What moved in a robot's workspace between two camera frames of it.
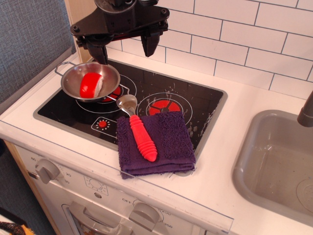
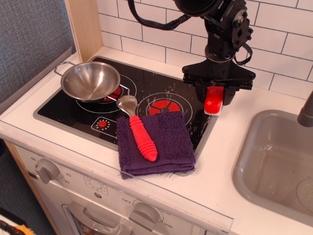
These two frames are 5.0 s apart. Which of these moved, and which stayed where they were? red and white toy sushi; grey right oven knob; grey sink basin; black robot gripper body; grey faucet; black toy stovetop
Moved: black robot gripper body; red and white toy sushi
Stayed: grey right oven knob; grey sink basin; black toy stovetop; grey faucet
